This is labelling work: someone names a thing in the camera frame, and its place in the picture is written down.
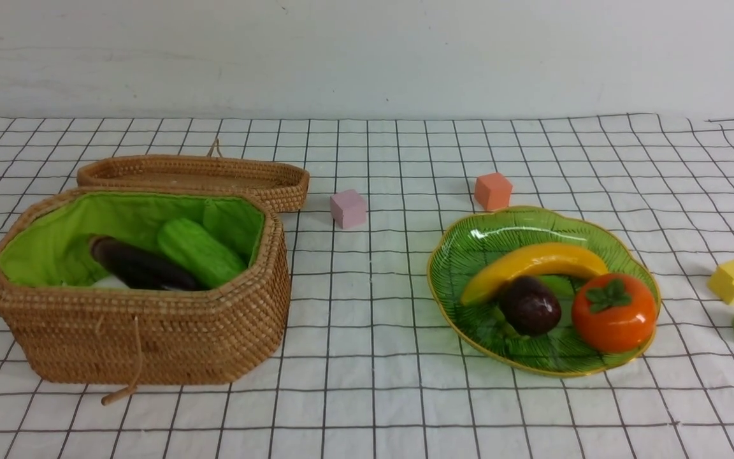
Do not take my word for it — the green toy cucumber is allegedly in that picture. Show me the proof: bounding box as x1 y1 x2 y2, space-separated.
155 218 248 289

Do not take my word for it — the yellow toy banana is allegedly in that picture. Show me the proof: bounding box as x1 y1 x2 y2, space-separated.
460 243 609 306

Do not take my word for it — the dark purple toy mangosteen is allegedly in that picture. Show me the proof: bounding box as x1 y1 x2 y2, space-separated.
498 275 562 337

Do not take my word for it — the purple toy eggplant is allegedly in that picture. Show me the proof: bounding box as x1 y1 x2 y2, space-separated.
89 235 206 291

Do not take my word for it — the orange toy persimmon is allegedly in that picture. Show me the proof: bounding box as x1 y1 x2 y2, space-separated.
572 273 658 354

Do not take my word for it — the white toy radish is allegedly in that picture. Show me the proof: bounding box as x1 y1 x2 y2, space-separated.
90 275 129 289

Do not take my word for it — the pink foam cube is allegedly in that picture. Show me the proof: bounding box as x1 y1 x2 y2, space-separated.
329 189 368 230

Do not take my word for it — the woven wicker basket lid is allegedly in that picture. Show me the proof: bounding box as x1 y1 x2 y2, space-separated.
76 140 310 212

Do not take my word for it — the green glass leaf plate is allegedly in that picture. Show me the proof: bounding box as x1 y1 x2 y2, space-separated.
426 206 661 378

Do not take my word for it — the orange foam cube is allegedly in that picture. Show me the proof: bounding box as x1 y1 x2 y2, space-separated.
474 172 514 212

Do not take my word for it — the white checkered tablecloth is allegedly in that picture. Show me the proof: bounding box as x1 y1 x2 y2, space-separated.
0 114 734 458

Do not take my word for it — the woven wicker basket green lining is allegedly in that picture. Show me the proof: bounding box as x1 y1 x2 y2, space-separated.
0 186 292 407

